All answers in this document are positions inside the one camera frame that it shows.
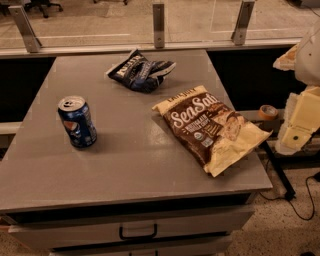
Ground black office chair base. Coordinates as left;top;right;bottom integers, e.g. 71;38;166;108
24;0;63;18

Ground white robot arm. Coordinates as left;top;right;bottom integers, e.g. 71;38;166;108
273;20;320;155

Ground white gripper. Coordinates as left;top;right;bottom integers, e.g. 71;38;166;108
275;86;320;155

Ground middle metal railing post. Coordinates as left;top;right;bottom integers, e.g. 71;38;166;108
153;3;165;48

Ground upper drawer with black handle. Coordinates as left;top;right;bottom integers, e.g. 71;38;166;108
9;205;253;249

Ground blue chip bag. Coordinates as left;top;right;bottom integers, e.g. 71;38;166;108
106;49;176;93

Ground orange tape roll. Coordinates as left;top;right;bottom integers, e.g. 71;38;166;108
258;105;278;121

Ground left metal railing post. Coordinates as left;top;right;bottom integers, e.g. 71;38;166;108
9;5;42;53

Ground lower drawer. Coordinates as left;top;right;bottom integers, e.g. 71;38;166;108
49;236;232;256

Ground black table leg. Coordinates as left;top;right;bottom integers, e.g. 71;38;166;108
260;141;296;202

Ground brown sea salt chip bag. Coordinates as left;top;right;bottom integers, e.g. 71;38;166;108
153;86;271;177

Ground right metal railing post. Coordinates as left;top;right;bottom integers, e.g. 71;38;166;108
231;0;255;46

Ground blue soda can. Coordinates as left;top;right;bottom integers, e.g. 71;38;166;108
58;95;97;148

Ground black floor cable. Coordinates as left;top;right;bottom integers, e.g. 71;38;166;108
259;159;320;222

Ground metal railing post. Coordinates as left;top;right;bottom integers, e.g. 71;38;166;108
9;5;42;53
231;0;255;46
153;3;165;48

